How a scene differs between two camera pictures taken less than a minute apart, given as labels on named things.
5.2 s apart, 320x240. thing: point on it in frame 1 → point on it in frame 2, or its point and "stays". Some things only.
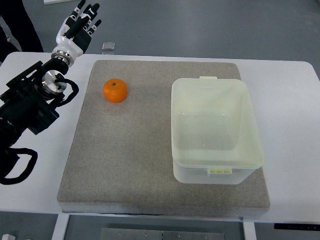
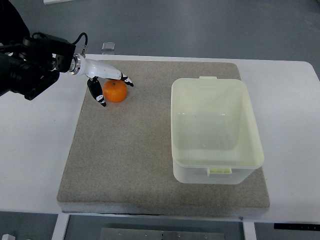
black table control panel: [297, 226] stays
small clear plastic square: [108, 46] stays
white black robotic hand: [74, 37] → [79, 65]
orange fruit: [115, 90] stays
